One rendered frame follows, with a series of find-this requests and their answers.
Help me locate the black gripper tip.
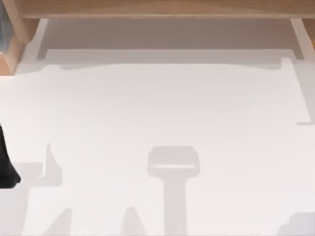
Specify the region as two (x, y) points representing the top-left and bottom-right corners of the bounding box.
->
(0, 124), (22, 189)

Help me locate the wooden cupboard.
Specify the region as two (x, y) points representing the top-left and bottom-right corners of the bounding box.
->
(0, 0), (315, 56)

